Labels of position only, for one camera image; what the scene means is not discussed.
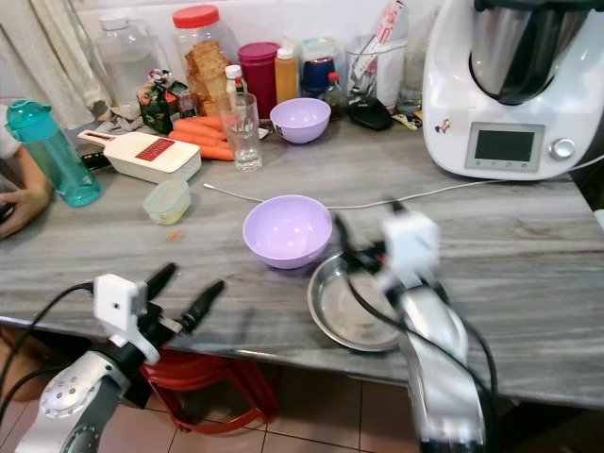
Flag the tall clear glass bottle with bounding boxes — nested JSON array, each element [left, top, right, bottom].
[[398, 9, 435, 116]]

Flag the white kitchen cooking machine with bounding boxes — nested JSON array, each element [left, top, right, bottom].
[[422, 0, 604, 182]]

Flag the small dark bottle red cap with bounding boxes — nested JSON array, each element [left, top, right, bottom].
[[324, 73, 346, 120]]

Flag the blue jar with clear lid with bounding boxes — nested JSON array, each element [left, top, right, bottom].
[[300, 38, 344, 101]]

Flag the round steel plate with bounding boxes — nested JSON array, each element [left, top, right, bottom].
[[307, 250, 403, 355]]

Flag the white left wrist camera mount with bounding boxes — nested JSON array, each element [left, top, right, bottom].
[[92, 273, 162, 365]]

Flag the maroon plastic canister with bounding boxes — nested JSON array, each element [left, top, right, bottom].
[[239, 42, 282, 121]]

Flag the black remote control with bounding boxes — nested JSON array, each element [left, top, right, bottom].
[[80, 150, 112, 172]]

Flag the clear plastic utensil container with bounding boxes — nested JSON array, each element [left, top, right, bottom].
[[346, 36, 408, 110]]

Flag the large purple plastic bowl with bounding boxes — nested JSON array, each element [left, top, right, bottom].
[[243, 194, 335, 272]]

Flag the red plastic stool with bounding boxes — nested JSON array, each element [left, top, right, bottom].
[[140, 347, 280, 436]]

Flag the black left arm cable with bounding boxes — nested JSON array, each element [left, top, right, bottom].
[[0, 280, 101, 416]]

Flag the small clear lidded container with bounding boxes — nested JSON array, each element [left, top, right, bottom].
[[142, 178, 193, 227]]

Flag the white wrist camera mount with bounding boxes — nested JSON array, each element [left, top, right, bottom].
[[381, 210, 441, 286], [92, 273, 162, 365]]

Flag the clear jar with red lid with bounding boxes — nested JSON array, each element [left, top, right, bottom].
[[172, 5, 239, 107]]

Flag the person's leg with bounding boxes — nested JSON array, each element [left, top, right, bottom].
[[0, 324, 62, 383]]

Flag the person's hand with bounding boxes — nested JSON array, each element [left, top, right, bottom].
[[0, 186, 56, 240]]

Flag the small purple plastic bowl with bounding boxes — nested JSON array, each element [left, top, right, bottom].
[[269, 97, 333, 145]]

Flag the thin white cable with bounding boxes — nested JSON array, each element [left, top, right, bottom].
[[203, 151, 604, 211]]

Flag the clear drinking glass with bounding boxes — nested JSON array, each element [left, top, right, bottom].
[[219, 92, 263, 174]]

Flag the orange carrot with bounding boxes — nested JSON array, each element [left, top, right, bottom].
[[198, 144, 235, 162], [172, 116, 227, 135], [168, 129, 227, 150]]

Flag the person's white shirt torso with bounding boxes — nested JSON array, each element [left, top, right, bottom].
[[0, 123, 22, 163]]

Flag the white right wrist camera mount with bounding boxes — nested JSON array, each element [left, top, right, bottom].
[[381, 210, 441, 286]]

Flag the teal plastic water bottle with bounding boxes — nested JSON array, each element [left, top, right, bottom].
[[6, 99, 103, 208]]

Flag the white grater with red blade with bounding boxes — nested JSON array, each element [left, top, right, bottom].
[[77, 128, 203, 185]]

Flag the green snack packet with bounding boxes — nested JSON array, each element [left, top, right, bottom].
[[137, 68, 197, 134]]

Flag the black rounded pouch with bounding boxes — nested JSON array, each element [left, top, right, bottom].
[[347, 97, 396, 132]]

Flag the yellow sauce bottle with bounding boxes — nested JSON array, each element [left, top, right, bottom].
[[275, 46, 300, 106]]

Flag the clear plastic bottle white cap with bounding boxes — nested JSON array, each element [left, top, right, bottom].
[[96, 12, 163, 110]]

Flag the red and white packet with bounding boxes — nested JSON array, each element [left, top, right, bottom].
[[377, 0, 410, 45]]

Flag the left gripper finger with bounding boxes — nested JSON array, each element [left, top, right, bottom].
[[145, 261, 179, 301], [181, 279, 227, 334]]

